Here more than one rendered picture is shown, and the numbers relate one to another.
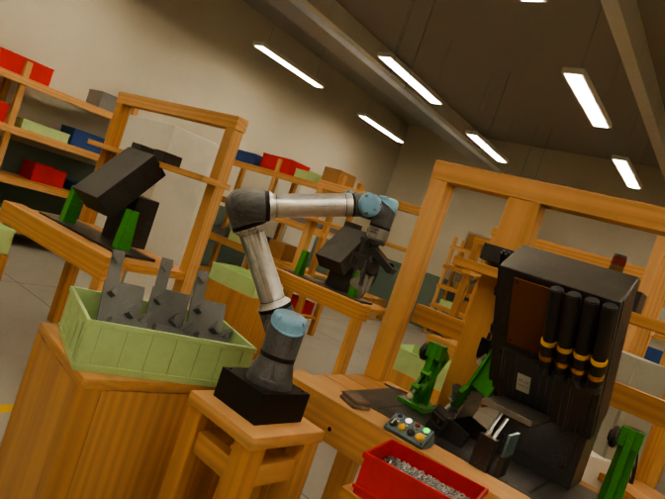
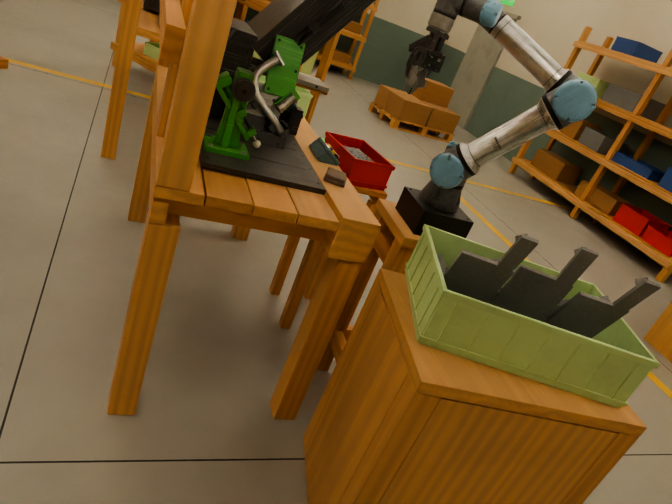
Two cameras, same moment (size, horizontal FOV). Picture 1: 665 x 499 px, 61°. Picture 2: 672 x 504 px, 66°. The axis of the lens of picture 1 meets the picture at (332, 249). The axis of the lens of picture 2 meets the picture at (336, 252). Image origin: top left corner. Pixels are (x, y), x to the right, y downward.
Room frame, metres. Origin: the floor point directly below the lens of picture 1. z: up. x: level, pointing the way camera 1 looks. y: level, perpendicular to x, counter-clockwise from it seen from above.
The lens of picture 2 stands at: (3.60, 0.64, 1.49)
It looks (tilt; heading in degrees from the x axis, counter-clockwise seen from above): 25 degrees down; 206
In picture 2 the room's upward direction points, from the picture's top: 22 degrees clockwise
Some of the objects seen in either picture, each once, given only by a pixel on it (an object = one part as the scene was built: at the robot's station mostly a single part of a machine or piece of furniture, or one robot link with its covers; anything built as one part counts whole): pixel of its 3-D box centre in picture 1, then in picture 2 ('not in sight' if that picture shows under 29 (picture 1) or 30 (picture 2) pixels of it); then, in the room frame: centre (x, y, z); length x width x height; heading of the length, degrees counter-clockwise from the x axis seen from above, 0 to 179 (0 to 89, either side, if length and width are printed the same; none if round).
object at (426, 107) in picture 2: not in sight; (418, 104); (-4.24, -2.86, 0.37); 1.20 x 0.80 x 0.74; 152
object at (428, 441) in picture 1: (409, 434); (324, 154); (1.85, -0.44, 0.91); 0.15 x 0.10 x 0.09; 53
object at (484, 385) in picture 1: (491, 374); (282, 66); (1.97, -0.67, 1.17); 0.13 x 0.12 x 0.20; 53
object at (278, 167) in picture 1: (265, 232); not in sight; (8.24, 1.02, 1.13); 2.48 x 0.54 x 2.27; 54
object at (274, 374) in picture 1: (273, 367); (443, 190); (1.77, 0.06, 1.00); 0.15 x 0.15 x 0.10
